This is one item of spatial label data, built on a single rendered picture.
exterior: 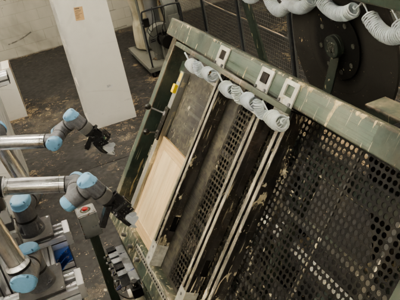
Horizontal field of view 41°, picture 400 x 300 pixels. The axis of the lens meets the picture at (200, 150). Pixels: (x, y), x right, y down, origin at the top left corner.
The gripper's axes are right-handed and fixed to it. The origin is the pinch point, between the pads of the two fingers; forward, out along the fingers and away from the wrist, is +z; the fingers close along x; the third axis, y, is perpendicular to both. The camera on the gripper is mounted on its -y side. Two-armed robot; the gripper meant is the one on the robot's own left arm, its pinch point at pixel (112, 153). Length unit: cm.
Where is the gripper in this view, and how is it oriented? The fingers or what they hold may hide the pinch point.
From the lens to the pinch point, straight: 308.3
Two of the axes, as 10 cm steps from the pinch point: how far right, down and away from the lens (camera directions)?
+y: 7.8, -4.3, -4.6
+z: 6.3, 5.9, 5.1
